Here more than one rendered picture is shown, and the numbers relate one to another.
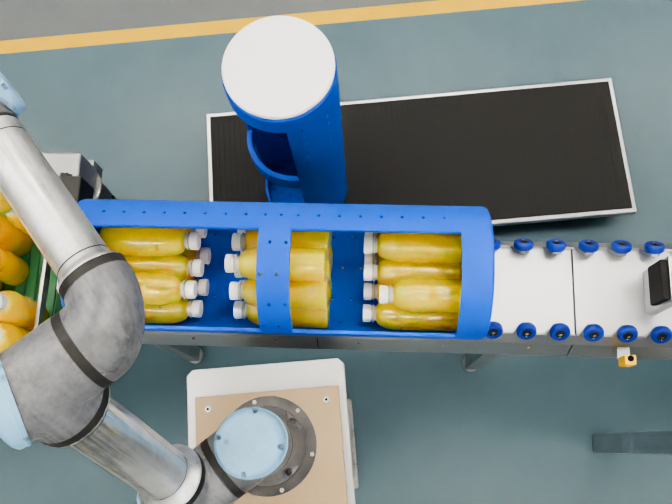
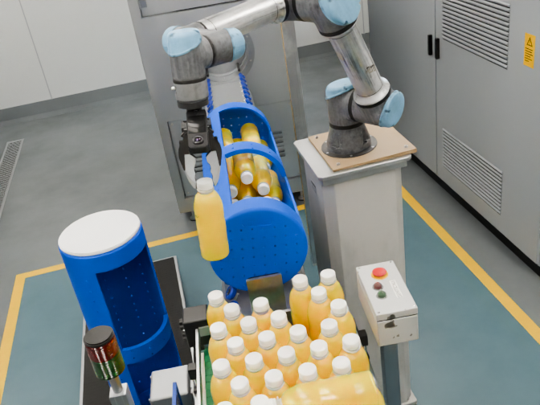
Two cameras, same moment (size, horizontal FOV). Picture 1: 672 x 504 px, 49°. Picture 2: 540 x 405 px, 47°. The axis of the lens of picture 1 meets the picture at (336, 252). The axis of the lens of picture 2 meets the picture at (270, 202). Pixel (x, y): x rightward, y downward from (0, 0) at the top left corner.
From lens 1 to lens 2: 2.22 m
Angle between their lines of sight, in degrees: 65
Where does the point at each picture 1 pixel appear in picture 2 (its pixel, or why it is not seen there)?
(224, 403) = (332, 161)
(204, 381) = (322, 172)
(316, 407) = (322, 139)
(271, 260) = (243, 145)
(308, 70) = (104, 218)
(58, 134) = not seen: outside the picture
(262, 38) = (75, 240)
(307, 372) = (304, 147)
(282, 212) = not seen: hidden behind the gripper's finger
